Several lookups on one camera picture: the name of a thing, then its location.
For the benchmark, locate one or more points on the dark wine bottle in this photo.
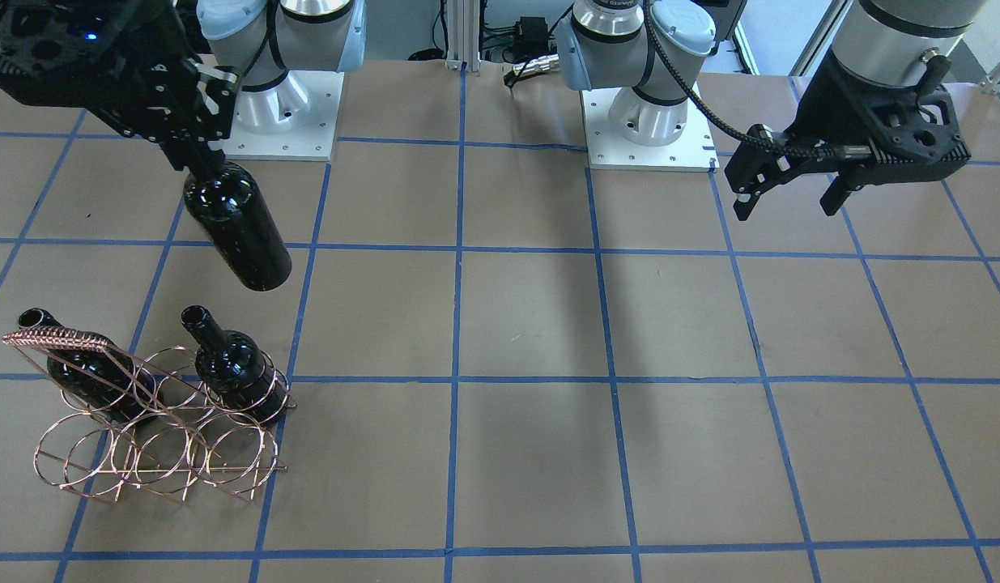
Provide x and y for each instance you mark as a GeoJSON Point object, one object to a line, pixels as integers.
{"type": "Point", "coordinates": [231, 210]}

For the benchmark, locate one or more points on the dark wine bottle front slot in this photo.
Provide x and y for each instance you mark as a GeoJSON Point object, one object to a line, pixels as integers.
{"type": "Point", "coordinates": [234, 368]}

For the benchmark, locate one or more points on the dark wine bottle slot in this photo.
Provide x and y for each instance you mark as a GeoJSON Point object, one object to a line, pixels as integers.
{"type": "Point", "coordinates": [234, 368]}
{"type": "Point", "coordinates": [110, 384]}

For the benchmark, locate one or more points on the dark wine bottle rear slot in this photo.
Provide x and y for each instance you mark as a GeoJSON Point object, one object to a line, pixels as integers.
{"type": "Point", "coordinates": [110, 384]}

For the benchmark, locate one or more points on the copper wire wine basket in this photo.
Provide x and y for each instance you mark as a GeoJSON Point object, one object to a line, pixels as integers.
{"type": "Point", "coordinates": [183, 438]}

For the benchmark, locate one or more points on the aluminium frame post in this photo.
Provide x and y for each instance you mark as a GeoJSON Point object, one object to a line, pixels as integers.
{"type": "Point", "coordinates": [463, 35]}

